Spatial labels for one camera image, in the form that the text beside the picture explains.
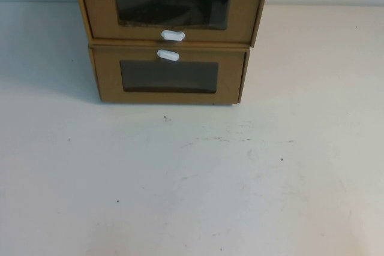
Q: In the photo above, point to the cardboard shell of small-window drawer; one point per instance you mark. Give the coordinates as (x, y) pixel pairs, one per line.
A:
(246, 76)

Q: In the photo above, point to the cardboard drawer with large window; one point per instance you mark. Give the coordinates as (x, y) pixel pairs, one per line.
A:
(96, 7)

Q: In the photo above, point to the cardboard drawer with small window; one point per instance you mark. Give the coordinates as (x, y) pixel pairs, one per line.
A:
(108, 82)

